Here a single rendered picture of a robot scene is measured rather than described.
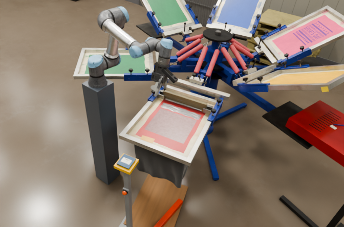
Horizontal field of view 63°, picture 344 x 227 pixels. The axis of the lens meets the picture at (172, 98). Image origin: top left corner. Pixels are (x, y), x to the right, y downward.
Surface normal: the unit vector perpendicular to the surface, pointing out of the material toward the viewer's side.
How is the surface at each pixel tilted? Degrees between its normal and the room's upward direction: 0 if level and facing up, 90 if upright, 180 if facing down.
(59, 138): 0
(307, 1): 90
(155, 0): 32
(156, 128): 0
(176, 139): 0
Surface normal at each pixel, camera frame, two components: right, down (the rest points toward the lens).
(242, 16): -0.16, -0.39
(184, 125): 0.07, -0.79
